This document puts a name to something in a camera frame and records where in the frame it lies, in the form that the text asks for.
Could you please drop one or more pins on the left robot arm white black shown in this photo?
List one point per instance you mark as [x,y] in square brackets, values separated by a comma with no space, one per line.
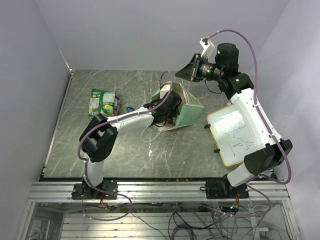
[98,139]

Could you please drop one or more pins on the green yellow snack box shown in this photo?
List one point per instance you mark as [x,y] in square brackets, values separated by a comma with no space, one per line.
[101,102]

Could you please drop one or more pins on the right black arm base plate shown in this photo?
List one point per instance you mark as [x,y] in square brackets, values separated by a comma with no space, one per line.
[220,188]

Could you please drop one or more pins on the green snack packet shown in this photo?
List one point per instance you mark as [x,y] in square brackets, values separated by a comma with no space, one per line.
[116,106]

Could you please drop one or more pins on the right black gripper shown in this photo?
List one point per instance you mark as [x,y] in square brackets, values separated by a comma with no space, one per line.
[191,71]

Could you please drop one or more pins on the green printed paper bag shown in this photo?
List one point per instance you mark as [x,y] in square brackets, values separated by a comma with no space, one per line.
[188,111]

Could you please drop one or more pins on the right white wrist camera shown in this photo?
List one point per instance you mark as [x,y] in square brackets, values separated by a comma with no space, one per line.
[208,47]

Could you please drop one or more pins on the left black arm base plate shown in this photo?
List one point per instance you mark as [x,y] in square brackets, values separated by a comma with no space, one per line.
[82,191]

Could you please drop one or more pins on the white whiteboard wooden frame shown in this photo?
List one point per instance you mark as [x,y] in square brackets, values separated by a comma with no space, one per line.
[231,135]

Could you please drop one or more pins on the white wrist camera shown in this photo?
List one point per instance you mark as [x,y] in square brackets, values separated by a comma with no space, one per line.
[208,47]
[166,88]

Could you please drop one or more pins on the aluminium extrusion rail frame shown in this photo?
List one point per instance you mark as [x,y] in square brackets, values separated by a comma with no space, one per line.
[82,228]

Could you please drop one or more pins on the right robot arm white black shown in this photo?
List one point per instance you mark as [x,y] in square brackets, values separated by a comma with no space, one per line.
[271,148]

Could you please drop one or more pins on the blue snack packet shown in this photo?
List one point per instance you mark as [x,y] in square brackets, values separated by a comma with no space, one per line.
[130,109]

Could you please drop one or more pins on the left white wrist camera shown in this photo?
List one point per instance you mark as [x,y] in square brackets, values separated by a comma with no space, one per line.
[166,88]

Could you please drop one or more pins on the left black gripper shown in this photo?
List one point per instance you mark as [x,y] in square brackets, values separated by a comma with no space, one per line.
[174,113]

